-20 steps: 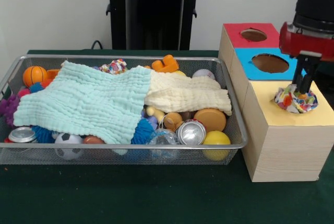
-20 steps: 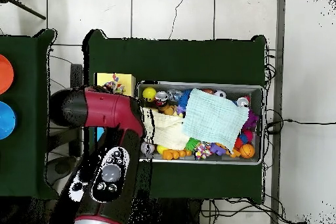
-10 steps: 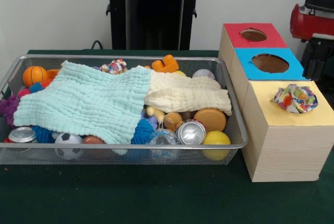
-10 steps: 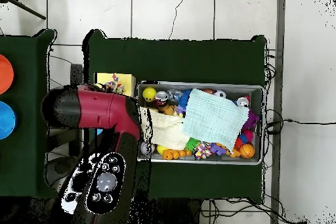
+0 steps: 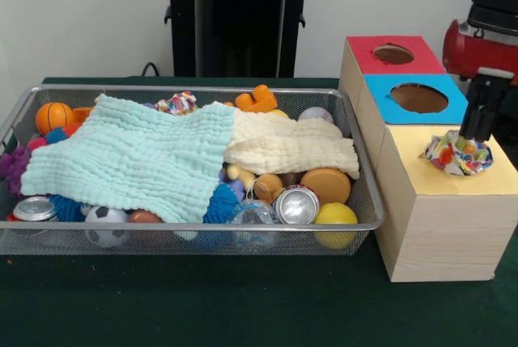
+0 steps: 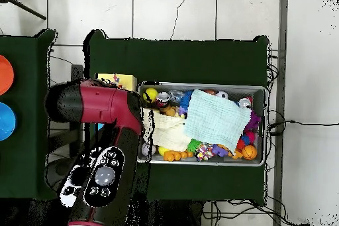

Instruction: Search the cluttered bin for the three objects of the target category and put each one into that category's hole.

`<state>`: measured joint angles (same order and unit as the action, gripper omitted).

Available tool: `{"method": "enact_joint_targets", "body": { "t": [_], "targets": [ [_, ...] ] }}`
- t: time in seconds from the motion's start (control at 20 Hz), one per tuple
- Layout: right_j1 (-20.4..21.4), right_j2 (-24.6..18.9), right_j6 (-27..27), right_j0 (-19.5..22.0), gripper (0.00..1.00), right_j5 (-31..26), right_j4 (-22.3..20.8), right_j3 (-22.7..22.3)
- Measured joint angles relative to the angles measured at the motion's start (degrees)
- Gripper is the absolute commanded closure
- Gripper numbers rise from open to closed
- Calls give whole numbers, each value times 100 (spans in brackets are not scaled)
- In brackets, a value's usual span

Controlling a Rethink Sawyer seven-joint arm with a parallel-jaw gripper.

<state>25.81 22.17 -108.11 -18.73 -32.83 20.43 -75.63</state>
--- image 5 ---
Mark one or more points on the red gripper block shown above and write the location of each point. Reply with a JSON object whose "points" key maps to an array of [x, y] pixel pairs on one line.
{"points": [[481, 56]]}

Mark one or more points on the red and silver can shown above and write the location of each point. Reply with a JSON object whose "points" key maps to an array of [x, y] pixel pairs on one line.
{"points": [[34, 208]]}

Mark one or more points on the white toy baseball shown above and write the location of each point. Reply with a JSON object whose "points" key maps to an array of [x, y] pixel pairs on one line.
{"points": [[317, 114]]}

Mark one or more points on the orange rubber toy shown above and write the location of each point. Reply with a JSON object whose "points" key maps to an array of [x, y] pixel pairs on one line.
{"points": [[259, 100]]}

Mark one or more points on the wooden box three round holes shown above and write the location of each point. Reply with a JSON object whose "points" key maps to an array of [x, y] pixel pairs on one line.
{"points": [[445, 242]]}

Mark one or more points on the yellow ball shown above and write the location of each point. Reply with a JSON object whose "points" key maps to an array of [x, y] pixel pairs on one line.
{"points": [[336, 221]]}

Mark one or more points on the polka dot paper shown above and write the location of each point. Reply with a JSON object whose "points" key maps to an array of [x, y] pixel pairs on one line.
{"points": [[449, 157]]}

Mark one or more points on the orange toy basketball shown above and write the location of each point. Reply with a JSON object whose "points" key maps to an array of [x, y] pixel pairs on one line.
{"points": [[53, 117]]}

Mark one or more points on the crushed clear plastic bottle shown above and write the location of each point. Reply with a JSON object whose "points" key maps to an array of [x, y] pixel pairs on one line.
{"points": [[253, 217]]}

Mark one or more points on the mint waffle cloth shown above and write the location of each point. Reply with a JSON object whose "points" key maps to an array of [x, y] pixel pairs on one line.
{"points": [[101, 153]]}

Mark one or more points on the dark green table cloth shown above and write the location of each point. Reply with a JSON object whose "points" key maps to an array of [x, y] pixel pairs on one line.
{"points": [[202, 302]]}

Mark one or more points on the small soccer ball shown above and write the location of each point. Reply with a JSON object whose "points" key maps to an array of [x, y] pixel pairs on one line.
{"points": [[106, 223]]}

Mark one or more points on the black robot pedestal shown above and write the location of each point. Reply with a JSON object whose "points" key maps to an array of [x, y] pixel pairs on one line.
{"points": [[239, 31]]}

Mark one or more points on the cream waffle cloth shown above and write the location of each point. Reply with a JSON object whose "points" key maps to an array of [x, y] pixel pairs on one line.
{"points": [[299, 145]]}

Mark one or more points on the crushed silver can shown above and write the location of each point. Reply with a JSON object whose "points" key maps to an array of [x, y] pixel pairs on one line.
{"points": [[296, 205]]}

